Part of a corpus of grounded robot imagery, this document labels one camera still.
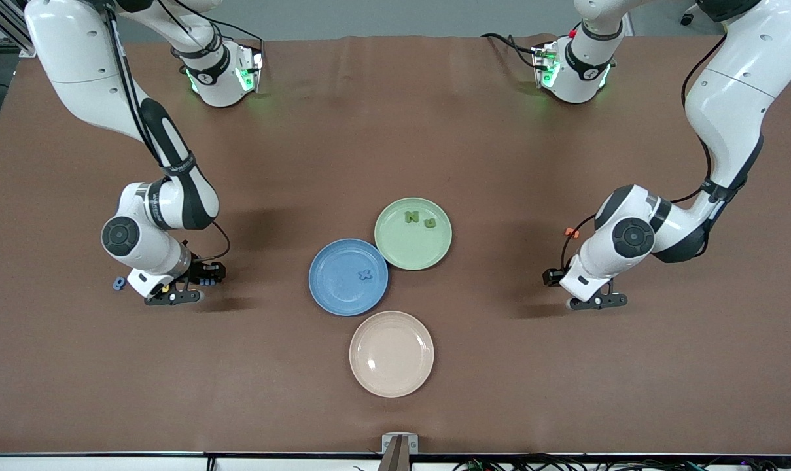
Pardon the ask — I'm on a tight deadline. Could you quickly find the blue plate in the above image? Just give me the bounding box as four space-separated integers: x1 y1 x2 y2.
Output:
308 238 389 317

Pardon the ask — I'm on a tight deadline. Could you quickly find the green plate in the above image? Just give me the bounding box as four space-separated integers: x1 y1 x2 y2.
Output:
374 197 453 271

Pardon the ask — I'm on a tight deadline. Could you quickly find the beige plate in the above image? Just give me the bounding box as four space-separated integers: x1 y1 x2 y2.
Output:
349 310 434 398

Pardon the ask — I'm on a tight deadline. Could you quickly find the brown table cover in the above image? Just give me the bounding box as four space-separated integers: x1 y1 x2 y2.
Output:
0 34 791 455

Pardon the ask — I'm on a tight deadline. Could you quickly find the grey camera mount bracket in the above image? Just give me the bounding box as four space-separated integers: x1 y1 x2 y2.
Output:
377 433 419 471

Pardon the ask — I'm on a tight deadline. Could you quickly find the black base cable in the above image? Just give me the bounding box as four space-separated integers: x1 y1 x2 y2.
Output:
173 0 265 56
480 31 541 71

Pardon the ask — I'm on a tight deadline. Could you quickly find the aluminium frame profile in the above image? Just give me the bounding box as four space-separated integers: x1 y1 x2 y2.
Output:
0 0 39 58

